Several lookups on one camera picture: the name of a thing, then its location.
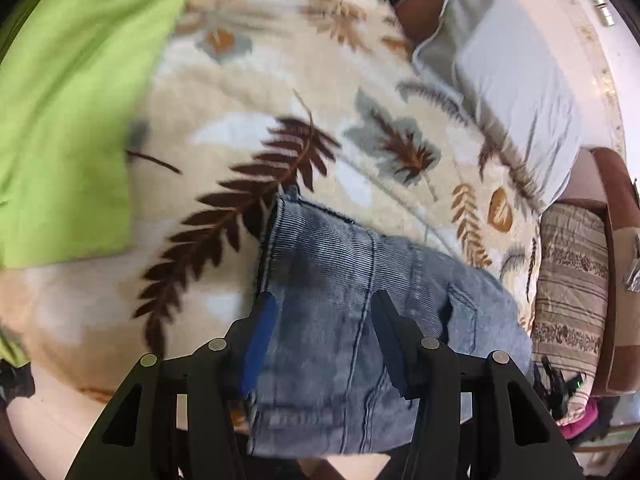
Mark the brown wooden headboard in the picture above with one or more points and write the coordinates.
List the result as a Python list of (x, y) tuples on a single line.
[(600, 182)]

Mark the lime green cloth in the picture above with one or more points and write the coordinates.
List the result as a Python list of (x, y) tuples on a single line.
[(78, 216)]

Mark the brown pillow under grey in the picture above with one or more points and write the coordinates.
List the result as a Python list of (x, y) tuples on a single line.
[(419, 18)]

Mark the beige leaf pattern blanket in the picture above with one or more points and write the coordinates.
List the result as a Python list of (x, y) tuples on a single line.
[(255, 98)]

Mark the grey denim pants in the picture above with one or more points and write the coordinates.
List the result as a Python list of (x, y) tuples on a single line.
[(324, 389)]

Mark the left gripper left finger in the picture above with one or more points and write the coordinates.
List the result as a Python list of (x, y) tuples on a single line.
[(170, 419)]

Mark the brown striped floral pillow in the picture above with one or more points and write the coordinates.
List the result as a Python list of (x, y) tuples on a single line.
[(572, 299)]

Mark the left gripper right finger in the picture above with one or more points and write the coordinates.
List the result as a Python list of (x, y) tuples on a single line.
[(514, 437)]

